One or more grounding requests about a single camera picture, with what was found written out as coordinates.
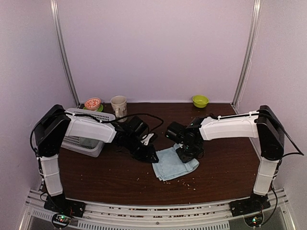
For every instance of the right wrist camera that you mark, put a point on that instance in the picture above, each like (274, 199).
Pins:
(175, 132)

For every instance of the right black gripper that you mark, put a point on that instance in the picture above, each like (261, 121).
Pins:
(185, 159)

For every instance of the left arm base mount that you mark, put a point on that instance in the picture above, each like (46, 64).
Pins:
(64, 210)

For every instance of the lime green bowl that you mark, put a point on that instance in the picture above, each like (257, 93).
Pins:
(200, 101)

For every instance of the green panda towel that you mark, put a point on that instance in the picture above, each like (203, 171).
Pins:
(88, 142)

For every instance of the red patterned bowl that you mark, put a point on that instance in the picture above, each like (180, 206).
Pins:
(92, 104)

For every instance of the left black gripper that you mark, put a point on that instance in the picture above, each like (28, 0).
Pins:
(147, 155)

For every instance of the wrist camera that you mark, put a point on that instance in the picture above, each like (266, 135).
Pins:
(140, 130)
(175, 132)

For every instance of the white plastic basket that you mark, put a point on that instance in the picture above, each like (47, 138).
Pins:
(88, 124)

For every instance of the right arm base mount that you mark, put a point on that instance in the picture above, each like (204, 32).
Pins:
(251, 209)

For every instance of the green saucer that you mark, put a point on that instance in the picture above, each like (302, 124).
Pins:
(99, 109)

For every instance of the left aluminium frame post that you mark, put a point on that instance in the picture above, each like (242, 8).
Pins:
(63, 53)

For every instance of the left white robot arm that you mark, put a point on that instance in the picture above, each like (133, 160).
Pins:
(49, 132)

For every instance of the aluminium frame post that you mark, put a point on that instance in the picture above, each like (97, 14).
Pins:
(63, 53)
(252, 38)

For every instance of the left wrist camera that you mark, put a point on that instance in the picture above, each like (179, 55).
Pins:
(140, 130)

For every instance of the right aluminium frame post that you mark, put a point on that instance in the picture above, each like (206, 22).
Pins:
(252, 38)

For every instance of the light blue towel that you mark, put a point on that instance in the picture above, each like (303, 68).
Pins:
(170, 166)

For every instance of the front aluminium rail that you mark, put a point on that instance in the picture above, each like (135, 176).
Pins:
(201, 216)

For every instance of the beige ceramic mug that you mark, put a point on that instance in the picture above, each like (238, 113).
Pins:
(119, 105)

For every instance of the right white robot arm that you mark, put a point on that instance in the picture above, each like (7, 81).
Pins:
(261, 124)

